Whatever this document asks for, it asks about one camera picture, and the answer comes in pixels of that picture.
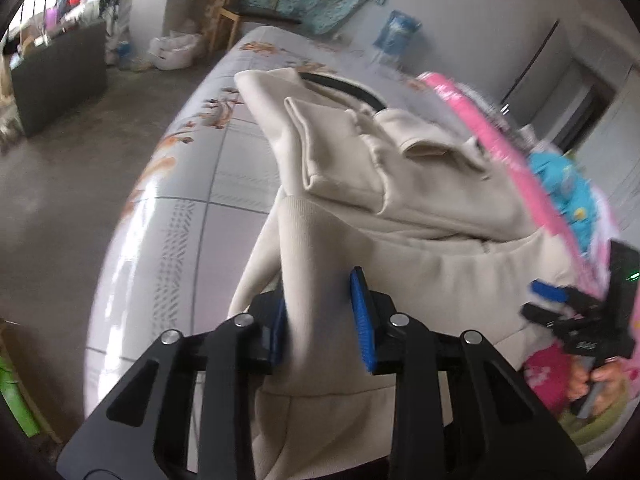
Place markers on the teal patterned cloth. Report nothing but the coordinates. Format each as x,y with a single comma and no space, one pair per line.
562,195

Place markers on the bed with floral sheet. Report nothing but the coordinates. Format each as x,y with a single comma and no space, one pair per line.
180,240

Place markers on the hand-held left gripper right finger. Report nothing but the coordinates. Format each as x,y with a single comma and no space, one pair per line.
362,330

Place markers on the wooden chair with dark seat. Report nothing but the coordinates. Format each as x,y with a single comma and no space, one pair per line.
235,12

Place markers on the cream jacket with black trim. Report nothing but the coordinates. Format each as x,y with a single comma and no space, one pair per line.
425,240

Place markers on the person's right hand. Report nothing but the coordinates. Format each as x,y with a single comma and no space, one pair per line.
612,377

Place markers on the pink printed blanket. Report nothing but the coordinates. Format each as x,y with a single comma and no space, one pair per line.
490,130

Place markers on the dark cabinet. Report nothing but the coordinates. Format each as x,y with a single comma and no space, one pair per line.
60,85

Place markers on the white plastic bag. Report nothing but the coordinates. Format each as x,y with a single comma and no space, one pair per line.
172,52

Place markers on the blue water bottle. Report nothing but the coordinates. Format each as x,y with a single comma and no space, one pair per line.
397,30

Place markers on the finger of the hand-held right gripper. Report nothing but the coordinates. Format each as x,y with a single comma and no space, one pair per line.
540,316
547,291

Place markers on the metal railing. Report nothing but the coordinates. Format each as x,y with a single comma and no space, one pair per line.
30,5

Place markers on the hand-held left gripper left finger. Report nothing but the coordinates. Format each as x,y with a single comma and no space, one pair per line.
277,340

